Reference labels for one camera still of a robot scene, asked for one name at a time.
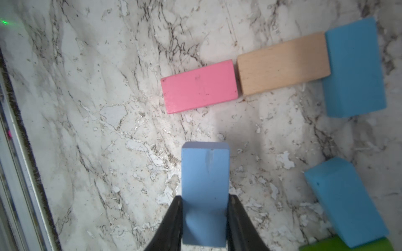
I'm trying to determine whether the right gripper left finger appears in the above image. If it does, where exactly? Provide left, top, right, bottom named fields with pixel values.
left=145, top=196, right=183, bottom=251

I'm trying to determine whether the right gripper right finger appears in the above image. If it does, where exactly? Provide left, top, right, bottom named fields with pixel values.
left=227, top=195, right=270, bottom=251

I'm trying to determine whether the light blue block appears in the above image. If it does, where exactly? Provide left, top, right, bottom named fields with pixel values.
left=182, top=142, right=230, bottom=248
left=322, top=17, right=387, bottom=118

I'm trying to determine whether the pink block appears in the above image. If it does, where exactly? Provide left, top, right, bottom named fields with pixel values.
left=161, top=60, right=239, bottom=114

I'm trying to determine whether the natural wood block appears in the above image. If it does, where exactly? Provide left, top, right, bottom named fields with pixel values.
left=237, top=32, right=331, bottom=96

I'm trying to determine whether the dark green block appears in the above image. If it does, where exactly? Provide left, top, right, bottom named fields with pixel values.
left=299, top=236, right=394, bottom=251

